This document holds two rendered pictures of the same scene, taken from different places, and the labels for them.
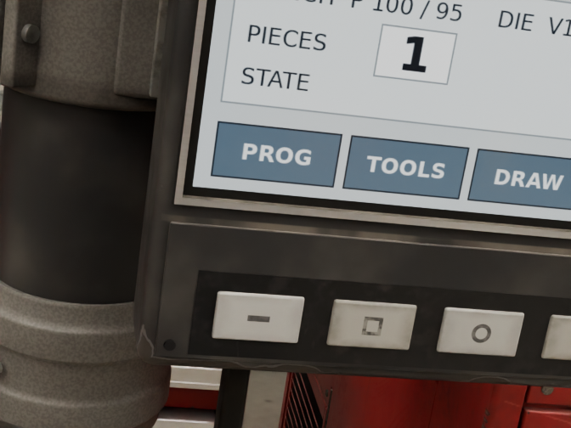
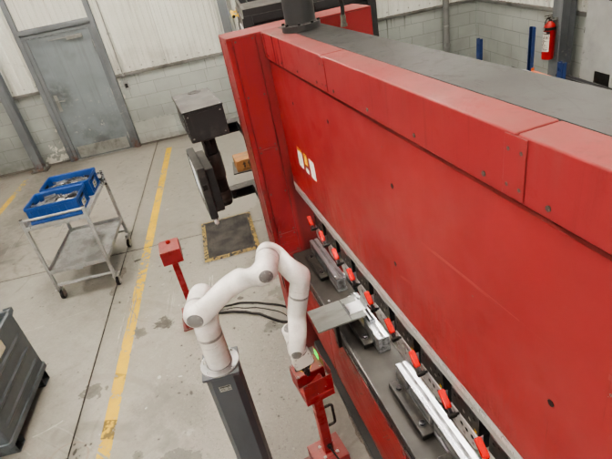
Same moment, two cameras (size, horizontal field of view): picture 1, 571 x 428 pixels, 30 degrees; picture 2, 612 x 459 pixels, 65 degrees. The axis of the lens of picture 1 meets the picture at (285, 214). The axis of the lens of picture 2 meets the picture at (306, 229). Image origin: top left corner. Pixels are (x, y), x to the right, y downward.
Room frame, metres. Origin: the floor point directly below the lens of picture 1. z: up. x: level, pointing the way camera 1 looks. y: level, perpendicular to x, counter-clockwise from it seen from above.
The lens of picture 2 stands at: (0.98, -3.17, 2.66)
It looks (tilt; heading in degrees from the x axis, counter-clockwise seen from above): 30 degrees down; 88
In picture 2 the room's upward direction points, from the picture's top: 11 degrees counter-clockwise
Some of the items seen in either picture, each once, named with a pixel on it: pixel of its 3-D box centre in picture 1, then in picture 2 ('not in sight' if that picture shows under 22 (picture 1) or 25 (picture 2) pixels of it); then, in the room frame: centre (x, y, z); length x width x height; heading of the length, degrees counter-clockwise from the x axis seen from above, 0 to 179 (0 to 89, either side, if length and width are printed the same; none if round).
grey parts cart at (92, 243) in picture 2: not in sight; (82, 233); (-1.15, 1.47, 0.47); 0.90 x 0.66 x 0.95; 92
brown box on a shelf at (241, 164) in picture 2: not in sight; (245, 159); (0.72, 1.06, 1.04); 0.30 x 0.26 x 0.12; 92
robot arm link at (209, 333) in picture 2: not in sight; (203, 311); (0.52, -1.39, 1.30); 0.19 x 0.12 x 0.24; 84
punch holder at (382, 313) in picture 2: not in sight; (390, 308); (1.34, -1.60, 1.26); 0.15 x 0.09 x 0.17; 100
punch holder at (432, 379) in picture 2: not in sight; (441, 372); (1.41, -2.00, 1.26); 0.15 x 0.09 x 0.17; 100
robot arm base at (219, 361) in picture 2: not in sight; (215, 349); (0.51, -1.43, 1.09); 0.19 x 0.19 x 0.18
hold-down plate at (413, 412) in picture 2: not in sight; (410, 408); (1.33, -1.84, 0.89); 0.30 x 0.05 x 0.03; 100
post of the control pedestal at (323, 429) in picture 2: not in sight; (321, 420); (0.93, -1.40, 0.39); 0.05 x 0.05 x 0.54; 17
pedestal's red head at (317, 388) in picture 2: not in sight; (311, 375); (0.93, -1.40, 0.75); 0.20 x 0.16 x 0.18; 107
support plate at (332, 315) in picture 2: not in sight; (336, 313); (1.13, -1.26, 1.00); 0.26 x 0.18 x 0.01; 10
